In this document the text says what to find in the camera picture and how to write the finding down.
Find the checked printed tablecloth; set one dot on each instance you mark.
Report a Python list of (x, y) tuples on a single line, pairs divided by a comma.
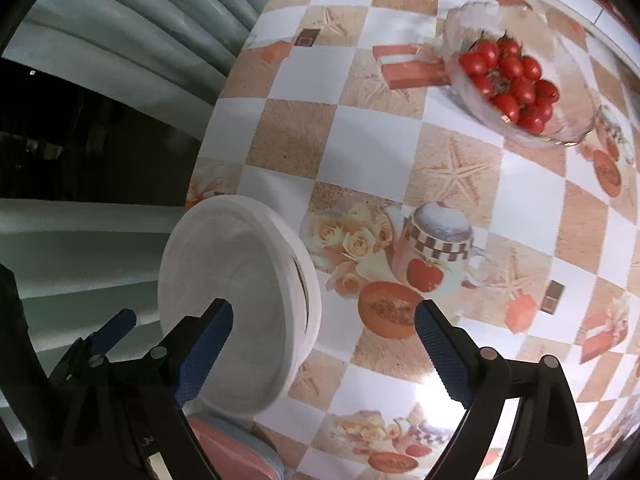
[(400, 170)]

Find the clear glass bowl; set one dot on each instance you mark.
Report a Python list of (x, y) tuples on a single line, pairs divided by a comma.
[(465, 60)]

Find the pile of cherry tomatoes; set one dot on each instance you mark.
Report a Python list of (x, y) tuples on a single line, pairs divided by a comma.
[(515, 85)]

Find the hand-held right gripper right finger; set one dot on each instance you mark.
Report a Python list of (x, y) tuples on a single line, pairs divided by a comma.
[(442, 350)]

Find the pink square plate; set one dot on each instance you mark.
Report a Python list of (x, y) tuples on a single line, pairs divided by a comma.
[(225, 447)]

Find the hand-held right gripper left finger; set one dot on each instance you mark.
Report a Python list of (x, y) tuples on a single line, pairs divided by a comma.
[(202, 355)]

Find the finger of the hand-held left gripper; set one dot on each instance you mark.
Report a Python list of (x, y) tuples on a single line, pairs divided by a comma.
[(116, 331)]

